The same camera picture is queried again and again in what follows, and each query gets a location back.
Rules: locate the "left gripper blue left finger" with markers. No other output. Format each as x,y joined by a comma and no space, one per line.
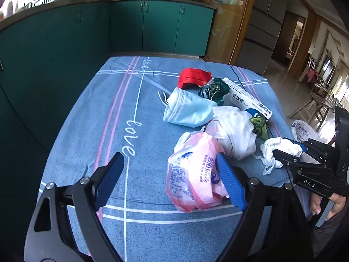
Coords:
105,179

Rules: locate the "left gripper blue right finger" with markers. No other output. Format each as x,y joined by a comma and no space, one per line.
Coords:
232,184

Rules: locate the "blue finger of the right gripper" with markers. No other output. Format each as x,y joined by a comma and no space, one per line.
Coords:
297,147
283,156

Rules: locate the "green leafy vegetable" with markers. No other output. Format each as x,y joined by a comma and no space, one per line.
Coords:
260,126

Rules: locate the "small pink plastic bag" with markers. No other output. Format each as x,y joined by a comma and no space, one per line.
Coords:
192,179

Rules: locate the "white plastic bag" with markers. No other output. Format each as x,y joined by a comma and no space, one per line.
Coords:
232,128

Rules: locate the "white medicine box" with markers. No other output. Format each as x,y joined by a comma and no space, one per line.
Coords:
241,99

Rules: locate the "light blue face mask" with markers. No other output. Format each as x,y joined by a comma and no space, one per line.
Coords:
186,108

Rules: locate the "clear bag with green wrapper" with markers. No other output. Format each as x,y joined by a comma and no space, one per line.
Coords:
215,90

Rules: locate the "white lined trash bin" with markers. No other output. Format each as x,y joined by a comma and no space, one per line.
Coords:
302,131

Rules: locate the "teal kitchen cabinets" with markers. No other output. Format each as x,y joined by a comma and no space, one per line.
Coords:
48,60

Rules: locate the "person's right hand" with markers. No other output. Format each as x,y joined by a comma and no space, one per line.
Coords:
339,203

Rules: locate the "wooden stool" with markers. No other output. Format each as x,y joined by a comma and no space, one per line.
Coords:
315,109

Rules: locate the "blue plaid tablecloth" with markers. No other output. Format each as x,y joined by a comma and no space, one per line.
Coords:
120,111

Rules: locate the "red paper package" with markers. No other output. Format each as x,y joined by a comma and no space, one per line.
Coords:
193,76

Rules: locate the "grey refrigerator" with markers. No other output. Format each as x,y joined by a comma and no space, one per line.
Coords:
261,34

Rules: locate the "wooden framed glass door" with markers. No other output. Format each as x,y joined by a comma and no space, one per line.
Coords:
228,29

